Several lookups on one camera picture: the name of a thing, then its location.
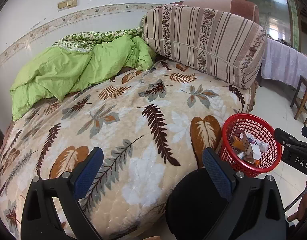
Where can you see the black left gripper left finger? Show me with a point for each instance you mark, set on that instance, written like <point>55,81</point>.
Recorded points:
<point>40,219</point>

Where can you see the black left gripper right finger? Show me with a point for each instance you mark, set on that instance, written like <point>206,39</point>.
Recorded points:
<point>254,209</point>

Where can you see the white medicine box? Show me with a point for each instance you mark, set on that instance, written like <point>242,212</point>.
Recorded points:
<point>253,150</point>

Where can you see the orange cardboard box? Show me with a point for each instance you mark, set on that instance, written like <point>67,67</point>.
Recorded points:
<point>241,141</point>

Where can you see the person's hand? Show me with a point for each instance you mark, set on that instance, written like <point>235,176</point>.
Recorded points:
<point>301,210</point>

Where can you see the small white tube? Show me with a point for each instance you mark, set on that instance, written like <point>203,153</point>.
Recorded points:
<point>263,146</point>

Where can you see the red plastic mesh basket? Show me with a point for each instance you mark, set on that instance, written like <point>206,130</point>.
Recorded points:
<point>261,131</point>

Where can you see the wooden stool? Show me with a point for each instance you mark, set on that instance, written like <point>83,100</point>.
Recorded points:
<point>300,102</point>

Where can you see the table with lilac cloth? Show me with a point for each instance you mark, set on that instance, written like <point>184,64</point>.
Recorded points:
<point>283,63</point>

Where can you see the striped floral pillow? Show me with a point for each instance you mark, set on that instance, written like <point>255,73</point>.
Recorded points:
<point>221,44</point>

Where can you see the leaf pattern bed blanket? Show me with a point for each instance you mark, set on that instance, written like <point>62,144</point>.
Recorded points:
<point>152,127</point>

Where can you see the pink headboard cushion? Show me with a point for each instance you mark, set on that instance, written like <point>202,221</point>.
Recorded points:
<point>242,8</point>

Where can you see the green quilt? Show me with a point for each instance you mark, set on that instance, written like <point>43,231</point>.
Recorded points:
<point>75,62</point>

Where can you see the beige wall switch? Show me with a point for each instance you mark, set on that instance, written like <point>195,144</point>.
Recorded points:
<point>67,4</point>

